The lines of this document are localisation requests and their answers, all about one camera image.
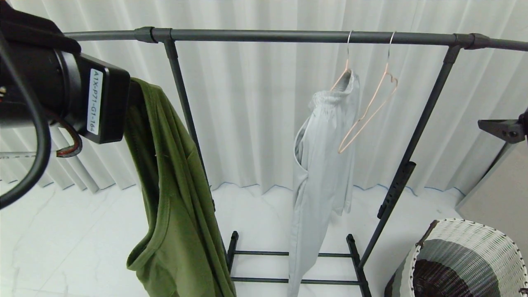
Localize white laundry basket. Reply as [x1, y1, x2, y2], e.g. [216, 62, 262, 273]
[384, 219, 528, 297]

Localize pink clothes hanger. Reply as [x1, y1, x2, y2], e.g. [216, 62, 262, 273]
[330, 31, 354, 92]
[338, 32, 399, 154]

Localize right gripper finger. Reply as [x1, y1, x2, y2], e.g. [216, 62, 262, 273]
[478, 119, 528, 144]

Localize green garment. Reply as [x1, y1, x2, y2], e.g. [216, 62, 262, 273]
[124, 78, 236, 297]

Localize black clothes rack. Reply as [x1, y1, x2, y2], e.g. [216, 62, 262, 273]
[62, 27, 528, 297]

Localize pale grey shorts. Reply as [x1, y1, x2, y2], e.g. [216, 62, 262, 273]
[288, 70, 360, 297]

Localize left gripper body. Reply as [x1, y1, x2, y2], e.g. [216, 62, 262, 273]
[0, 49, 132, 145]

